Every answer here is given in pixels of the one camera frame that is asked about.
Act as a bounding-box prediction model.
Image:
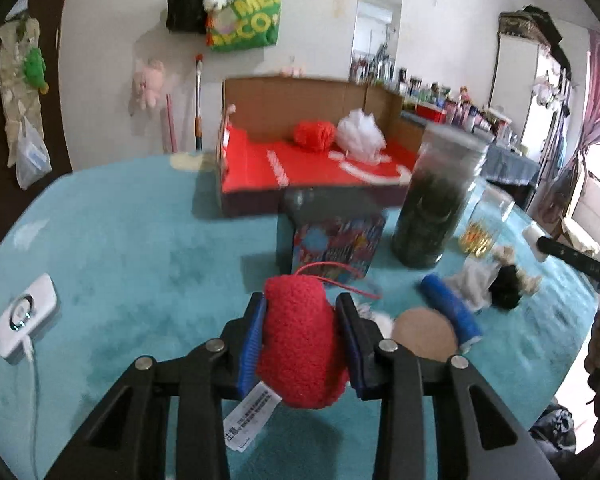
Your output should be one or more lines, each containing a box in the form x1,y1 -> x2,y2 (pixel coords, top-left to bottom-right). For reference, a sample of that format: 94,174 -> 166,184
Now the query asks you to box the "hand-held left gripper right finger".
334,292 -> 561,480

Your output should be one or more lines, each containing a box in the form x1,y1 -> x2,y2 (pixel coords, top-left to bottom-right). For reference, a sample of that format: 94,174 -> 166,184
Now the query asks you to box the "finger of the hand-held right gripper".
536,235 -> 600,286

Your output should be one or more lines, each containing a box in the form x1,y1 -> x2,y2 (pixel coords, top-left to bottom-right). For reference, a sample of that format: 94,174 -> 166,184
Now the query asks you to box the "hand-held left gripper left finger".
45,292 -> 268,480

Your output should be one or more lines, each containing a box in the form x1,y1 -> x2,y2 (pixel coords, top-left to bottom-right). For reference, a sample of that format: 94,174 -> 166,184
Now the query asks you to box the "red plush toy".
223,260 -> 383,453

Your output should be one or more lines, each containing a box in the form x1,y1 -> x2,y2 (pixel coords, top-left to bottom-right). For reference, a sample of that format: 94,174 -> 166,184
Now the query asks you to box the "black plush doll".
487,262 -> 543,311

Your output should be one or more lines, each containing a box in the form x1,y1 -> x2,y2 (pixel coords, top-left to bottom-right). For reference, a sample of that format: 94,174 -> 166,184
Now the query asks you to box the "round tan powder puff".
391,308 -> 458,360

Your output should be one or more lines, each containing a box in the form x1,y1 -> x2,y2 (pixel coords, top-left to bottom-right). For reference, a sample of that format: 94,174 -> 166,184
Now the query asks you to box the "blue fabric roll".
420,274 -> 482,352

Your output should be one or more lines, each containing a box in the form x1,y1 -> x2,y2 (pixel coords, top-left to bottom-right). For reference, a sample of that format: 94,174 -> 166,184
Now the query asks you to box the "cardboard box with red lining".
215,76 -> 426,218

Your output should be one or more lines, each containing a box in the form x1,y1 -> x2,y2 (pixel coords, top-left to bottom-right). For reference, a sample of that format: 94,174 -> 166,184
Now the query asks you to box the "small white container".
522,225 -> 548,261

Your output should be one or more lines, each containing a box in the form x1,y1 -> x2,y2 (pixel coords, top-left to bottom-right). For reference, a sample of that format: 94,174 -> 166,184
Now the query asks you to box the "small glass jar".
459,185 -> 516,257

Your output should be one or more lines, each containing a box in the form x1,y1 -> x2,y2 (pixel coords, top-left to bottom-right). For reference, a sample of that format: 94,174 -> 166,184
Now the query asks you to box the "white crumpled cloth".
450,246 -> 516,313

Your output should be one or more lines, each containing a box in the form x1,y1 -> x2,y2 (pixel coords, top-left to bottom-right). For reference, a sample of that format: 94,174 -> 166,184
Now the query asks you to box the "colourful printed box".
276,187 -> 387,278

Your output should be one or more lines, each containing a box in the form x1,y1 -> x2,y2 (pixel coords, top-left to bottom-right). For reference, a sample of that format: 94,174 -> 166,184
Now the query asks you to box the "tall jar with dark contents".
391,122 -> 490,269

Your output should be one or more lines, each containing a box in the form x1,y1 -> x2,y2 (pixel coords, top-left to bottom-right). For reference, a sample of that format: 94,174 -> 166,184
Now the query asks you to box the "dark patterned cloth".
530,405 -> 578,456

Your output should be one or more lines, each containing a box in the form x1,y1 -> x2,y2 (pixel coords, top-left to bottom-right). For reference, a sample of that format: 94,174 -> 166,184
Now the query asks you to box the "white wardrobe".
487,30 -> 556,128

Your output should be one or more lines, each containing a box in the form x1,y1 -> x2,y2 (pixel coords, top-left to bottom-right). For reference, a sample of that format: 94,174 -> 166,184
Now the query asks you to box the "red plastic container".
415,102 -> 448,121

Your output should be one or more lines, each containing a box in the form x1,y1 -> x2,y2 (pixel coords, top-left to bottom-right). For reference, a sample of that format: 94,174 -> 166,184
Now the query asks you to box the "side table with bottles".
350,55 -> 516,136

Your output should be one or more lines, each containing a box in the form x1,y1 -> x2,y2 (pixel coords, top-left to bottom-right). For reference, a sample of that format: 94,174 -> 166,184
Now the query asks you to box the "white mesh bath puff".
336,108 -> 387,155

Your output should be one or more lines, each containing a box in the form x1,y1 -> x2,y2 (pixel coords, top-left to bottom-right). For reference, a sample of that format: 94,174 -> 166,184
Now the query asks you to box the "red yarn ball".
293,120 -> 337,151

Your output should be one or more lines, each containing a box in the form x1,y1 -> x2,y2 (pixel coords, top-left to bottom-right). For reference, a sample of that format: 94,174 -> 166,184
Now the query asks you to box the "white power strip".
0,273 -> 59,364

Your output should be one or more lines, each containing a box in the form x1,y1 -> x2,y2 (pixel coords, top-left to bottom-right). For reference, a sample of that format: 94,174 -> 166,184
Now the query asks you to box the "pink stick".
165,92 -> 177,155

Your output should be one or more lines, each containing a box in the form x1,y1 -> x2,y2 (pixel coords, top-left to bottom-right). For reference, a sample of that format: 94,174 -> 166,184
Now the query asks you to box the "dark patterned suitcase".
497,5 -> 563,46

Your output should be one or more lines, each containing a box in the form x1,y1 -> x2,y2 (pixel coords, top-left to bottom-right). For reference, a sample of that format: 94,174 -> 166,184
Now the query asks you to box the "dark brown door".
0,0 -> 76,246

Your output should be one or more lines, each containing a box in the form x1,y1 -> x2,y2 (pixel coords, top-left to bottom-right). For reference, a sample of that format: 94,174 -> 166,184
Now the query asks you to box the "clear plastic bag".
15,117 -> 53,191

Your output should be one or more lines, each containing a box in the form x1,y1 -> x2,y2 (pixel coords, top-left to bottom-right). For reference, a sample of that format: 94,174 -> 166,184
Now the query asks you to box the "green tote bag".
205,0 -> 283,53

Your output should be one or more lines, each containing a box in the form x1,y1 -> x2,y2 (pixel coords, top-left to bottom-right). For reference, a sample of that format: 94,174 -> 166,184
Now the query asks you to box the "beige hanging organiser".
0,17 -> 46,168

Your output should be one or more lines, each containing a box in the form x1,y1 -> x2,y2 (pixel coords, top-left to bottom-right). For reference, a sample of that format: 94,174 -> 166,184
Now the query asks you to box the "green plush toy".
22,47 -> 51,95

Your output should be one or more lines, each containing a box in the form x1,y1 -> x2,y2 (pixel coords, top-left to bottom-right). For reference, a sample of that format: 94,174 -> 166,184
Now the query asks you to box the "white power cable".
22,337 -> 43,480

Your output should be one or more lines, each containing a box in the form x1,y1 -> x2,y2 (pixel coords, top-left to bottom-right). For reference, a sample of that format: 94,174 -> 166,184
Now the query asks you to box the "mop with orange handle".
194,52 -> 206,153

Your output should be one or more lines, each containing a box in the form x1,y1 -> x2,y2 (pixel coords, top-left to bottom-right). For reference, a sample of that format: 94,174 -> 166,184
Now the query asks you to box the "pink plush wall toy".
132,59 -> 166,110

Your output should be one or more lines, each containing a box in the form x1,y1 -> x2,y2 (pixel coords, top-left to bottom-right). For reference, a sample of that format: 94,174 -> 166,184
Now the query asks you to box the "wall mirror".
349,0 -> 405,83

